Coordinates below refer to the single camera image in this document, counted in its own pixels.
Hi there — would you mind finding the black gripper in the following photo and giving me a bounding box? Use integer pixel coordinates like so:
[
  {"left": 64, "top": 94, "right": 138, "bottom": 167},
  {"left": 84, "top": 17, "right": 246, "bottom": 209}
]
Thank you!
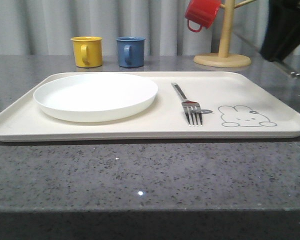
[{"left": 260, "top": 0, "right": 300, "bottom": 62}]

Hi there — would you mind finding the silver metal fork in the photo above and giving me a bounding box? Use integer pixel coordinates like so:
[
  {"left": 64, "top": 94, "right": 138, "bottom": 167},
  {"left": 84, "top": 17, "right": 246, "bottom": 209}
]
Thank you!
[{"left": 171, "top": 82, "right": 203, "bottom": 126}]

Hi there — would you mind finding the white round plate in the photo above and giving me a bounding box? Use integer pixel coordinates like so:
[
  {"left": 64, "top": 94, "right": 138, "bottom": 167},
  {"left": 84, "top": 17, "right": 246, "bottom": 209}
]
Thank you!
[{"left": 33, "top": 72, "right": 159, "bottom": 123}]

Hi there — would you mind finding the silver metal chopstick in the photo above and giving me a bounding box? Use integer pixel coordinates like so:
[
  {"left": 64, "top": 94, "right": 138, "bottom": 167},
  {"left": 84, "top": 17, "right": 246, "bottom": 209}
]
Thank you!
[{"left": 233, "top": 31, "right": 300, "bottom": 79}]

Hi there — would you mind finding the wooden mug tree stand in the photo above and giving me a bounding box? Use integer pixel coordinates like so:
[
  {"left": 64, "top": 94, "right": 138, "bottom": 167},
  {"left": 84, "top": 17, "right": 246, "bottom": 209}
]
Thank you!
[{"left": 193, "top": 0, "right": 254, "bottom": 68}]

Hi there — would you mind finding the red mug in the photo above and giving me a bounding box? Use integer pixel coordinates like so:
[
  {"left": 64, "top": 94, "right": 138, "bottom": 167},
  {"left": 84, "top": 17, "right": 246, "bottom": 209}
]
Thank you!
[{"left": 184, "top": 0, "right": 222, "bottom": 33}]

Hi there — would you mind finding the cream rabbit serving tray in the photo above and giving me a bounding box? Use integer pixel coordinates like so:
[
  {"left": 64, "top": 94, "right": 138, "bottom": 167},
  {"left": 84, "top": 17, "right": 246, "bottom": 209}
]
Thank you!
[{"left": 0, "top": 71, "right": 300, "bottom": 142}]

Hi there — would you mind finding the blue mug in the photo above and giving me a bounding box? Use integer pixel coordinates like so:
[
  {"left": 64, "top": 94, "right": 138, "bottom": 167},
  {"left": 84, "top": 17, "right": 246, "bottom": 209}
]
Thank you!
[{"left": 116, "top": 36, "right": 146, "bottom": 68}]

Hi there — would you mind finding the yellow mug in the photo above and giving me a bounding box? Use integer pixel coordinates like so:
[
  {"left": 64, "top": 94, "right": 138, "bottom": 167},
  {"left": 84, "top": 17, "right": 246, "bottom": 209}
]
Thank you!
[{"left": 70, "top": 36, "right": 103, "bottom": 68}]

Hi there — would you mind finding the grey curtain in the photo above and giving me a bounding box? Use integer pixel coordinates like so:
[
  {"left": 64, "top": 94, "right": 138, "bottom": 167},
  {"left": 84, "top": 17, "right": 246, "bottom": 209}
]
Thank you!
[{"left": 0, "top": 0, "right": 300, "bottom": 57}]

